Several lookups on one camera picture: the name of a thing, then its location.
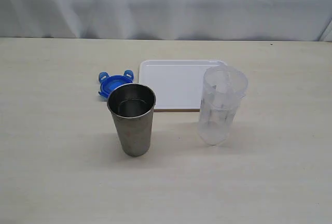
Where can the stainless steel cup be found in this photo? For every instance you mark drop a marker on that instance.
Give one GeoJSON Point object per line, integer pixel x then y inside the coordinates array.
{"type": "Point", "coordinates": [132, 108]}

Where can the blue plastic lid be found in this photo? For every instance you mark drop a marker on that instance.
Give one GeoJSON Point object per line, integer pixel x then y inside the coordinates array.
{"type": "Point", "coordinates": [109, 83]}

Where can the clear plastic container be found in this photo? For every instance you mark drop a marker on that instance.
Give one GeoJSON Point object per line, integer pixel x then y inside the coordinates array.
{"type": "Point", "coordinates": [224, 87]}

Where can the white rectangular tray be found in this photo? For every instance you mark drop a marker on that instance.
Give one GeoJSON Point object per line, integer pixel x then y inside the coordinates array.
{"type": "Point", "coordinates": [177, 84]}

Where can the white backdrop curtain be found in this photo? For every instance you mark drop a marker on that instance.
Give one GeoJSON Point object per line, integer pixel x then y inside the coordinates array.
{"type": "Point", "coordinates": [305, 20]}

